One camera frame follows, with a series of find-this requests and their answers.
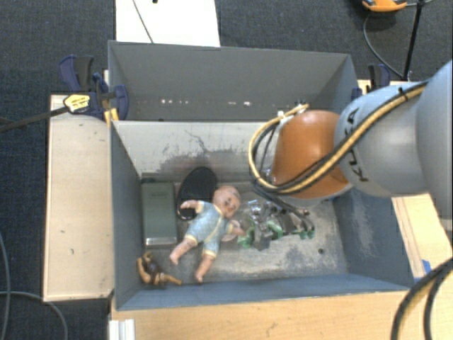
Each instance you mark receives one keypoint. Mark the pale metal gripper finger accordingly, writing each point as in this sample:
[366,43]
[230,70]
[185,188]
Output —
[255,214]
[265,240]

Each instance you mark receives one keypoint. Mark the baby doll in blue suit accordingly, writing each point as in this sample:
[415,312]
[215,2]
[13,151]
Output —
[209,227]

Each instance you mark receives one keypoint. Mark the black oval case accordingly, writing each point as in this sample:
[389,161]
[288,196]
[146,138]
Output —
[198,184]

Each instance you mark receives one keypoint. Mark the dark green flat block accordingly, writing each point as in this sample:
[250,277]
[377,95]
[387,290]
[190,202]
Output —
[159,212]

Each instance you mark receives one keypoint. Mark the brown toy animal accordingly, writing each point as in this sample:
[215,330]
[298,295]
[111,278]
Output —
[151,269]

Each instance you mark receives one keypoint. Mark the grey metal bin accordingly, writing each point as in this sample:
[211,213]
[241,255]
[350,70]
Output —
[226,83]

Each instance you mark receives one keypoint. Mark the pale wood flat board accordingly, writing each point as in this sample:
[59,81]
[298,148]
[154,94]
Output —
[78,207]

